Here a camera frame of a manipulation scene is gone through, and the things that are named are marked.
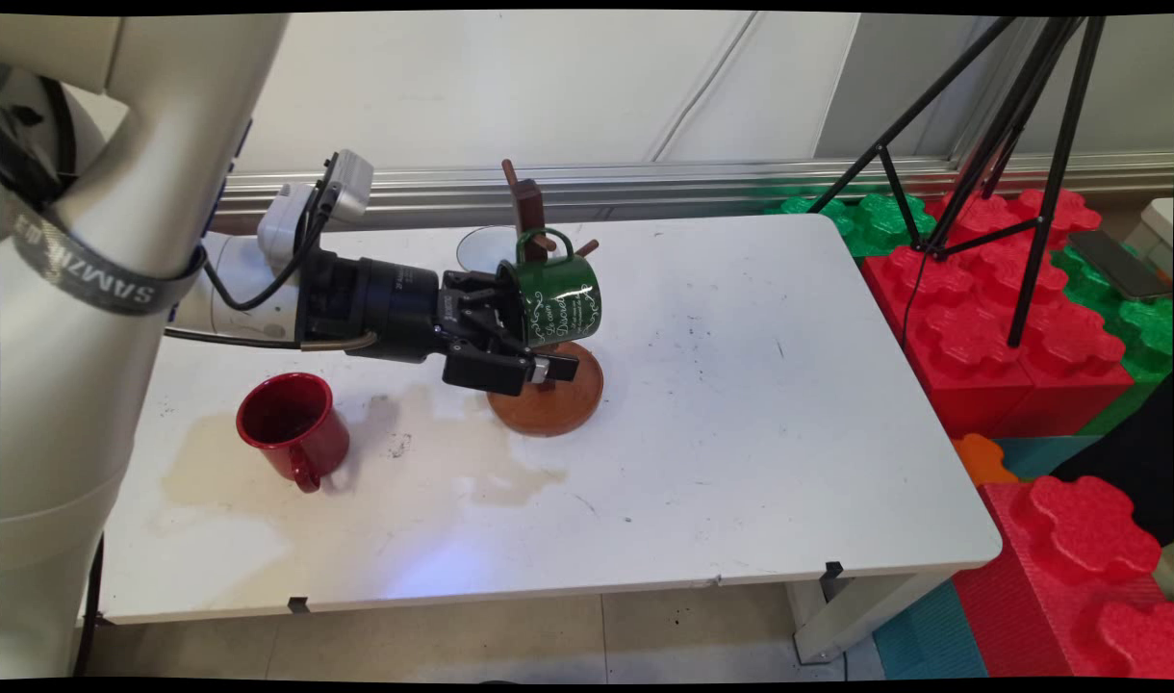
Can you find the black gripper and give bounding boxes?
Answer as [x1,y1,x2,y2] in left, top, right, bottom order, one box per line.
[296,246,581,398]

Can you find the green enamel mug white print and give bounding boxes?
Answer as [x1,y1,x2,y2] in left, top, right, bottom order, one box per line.
[497,227,604,351]

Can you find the red mug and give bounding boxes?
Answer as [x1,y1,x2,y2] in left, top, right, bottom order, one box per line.
[237,372,351,495]

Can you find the brown wooden mug tree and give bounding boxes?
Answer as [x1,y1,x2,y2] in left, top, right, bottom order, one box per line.
[487,159,606,439]

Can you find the small green foam block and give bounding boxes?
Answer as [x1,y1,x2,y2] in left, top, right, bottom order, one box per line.
[765,192,938,259]

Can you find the white table leg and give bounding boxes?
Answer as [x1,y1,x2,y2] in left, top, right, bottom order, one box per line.
[787,568,963,665]

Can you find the red foam block under tripod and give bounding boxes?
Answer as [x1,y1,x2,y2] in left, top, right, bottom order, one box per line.
[861,188,1136,441]

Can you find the orange foam piece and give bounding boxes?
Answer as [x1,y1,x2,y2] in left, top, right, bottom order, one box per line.
[953,433,1020,487]

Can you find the teal foam mat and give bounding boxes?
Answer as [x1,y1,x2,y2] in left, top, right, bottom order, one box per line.
[871,577,990,680]

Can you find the black tripod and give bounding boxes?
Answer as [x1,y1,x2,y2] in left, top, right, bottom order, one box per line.
[806,14,1109,349]

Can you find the red foam block ribbed side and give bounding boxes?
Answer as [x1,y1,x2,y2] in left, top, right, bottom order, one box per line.
[953,476,1174,680]

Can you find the black phone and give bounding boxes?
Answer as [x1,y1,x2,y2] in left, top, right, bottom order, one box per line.
[1068,229,1173,301]

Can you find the large green foam block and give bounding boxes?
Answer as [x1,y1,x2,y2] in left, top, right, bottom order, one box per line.
[1049,245,1174,436]

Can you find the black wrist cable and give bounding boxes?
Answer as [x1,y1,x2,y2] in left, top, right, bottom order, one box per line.
[164,152,380,353]

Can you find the white grey wrist camera box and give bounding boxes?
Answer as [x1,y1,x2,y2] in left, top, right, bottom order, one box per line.
[257,148,375,272]

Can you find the aluminium wall rail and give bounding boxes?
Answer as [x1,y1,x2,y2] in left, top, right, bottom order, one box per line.
[212,151,1174,234]

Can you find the grey printed strap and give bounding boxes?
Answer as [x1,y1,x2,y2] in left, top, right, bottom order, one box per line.
[0,188,209,317]

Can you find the black floor cable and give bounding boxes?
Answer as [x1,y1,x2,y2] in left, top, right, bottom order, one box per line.
[72,534,106,680]

